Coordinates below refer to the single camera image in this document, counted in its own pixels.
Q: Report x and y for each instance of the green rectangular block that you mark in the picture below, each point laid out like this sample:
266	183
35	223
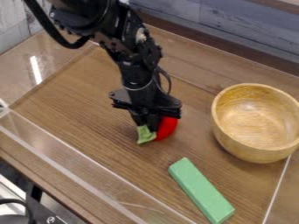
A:
202	192

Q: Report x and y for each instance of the wooden bowl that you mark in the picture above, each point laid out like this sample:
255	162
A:
255	122

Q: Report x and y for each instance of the black device bottom left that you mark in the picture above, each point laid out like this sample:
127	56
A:
31	216

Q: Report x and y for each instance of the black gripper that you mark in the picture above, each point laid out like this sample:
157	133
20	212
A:
147	104

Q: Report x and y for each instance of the clear acrylic front wall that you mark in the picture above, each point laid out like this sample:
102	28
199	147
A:
87	187

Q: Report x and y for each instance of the red plush radish toy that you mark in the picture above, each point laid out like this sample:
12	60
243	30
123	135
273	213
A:
167	127

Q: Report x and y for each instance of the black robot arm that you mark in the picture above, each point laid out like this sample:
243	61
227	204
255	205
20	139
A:
77	21

